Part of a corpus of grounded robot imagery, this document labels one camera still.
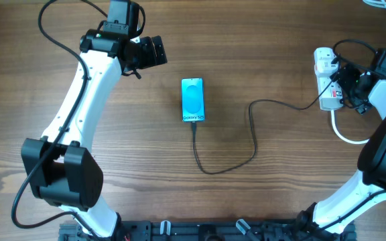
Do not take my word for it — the turquoise Galaxy S25 smartphone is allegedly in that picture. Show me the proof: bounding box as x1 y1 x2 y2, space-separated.
181 78 205 122

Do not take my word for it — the thin black charging cable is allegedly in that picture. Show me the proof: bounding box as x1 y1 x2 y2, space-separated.
190 55 342 175

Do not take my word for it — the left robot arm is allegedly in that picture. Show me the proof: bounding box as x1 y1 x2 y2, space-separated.
21 1 167 240

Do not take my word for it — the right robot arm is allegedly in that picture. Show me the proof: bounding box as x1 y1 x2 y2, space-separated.
292 49 386 240

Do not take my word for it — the white power strip socket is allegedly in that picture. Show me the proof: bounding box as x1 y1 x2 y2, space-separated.
314 47 342 111

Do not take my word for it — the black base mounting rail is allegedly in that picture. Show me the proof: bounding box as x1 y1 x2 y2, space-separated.
58 219 357 241

